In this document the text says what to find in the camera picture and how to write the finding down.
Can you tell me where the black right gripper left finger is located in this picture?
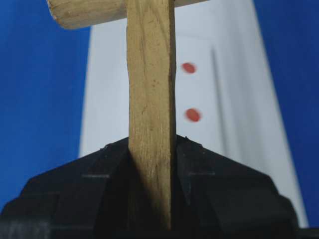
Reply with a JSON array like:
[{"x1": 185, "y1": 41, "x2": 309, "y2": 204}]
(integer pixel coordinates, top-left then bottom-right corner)
[{"x1": 0, "y1": 136, "x2": 133, "y2": 239}]

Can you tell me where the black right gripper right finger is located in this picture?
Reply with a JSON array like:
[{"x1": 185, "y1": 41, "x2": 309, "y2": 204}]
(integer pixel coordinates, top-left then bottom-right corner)
[{"x1": 170, "y1": 134, "x2": 300, "y2": 239}]

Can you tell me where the blue table cloth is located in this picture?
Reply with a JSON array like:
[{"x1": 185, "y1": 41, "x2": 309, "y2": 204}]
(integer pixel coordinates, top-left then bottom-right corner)
[{"x1": 0, "y1": 0, "x2": 319, "y2": 227}]

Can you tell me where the white board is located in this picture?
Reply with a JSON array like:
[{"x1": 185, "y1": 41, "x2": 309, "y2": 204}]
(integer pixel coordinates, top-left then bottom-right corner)
[{"x1": 79, "y1": 0, "x2": 308, "y2": 227}]

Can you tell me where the wooden mallet hammer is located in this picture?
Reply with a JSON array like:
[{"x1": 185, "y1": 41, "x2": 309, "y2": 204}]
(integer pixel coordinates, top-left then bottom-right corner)
[{"x1": 46, "y1": 0, "x2": 212, "y2": 231}]

